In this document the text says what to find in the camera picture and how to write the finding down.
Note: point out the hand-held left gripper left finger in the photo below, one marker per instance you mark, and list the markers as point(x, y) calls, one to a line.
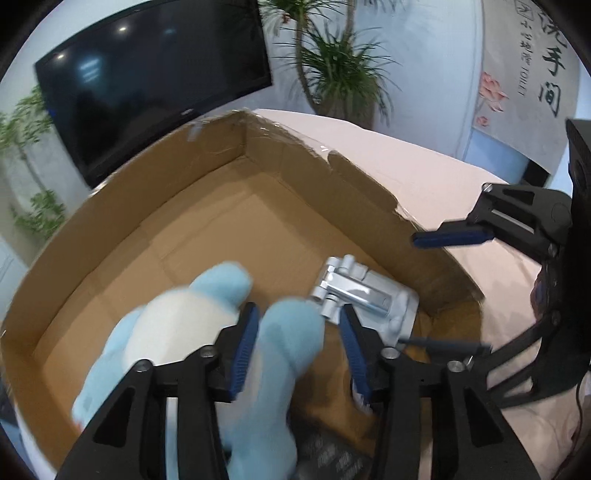
point(242, 346)

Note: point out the brown cardboard box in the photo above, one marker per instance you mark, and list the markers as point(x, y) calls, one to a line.
point(184, 221)

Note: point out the tall palm potted plant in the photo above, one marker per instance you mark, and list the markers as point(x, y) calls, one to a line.
point(337, 64)

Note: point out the clear plastic blister package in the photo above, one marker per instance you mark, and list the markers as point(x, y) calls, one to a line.
point(369, 293)

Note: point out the black television screen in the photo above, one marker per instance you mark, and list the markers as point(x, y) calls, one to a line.
point(152, 78)

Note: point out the wall poster with lotus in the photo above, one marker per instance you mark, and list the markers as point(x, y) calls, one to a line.
point(521, 60)

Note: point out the black product box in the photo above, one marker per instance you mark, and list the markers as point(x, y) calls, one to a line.
point(332, 454)

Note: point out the leafy green plant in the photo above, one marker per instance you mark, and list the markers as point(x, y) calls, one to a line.
point(32, 138)

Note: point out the blue plush toy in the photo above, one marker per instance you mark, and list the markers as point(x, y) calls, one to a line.
point(184, 323)

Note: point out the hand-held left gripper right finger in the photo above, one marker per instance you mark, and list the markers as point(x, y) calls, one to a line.
point(355, 355)

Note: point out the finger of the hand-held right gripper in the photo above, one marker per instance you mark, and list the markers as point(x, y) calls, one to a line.
point(452, 237)
point(443, 344)

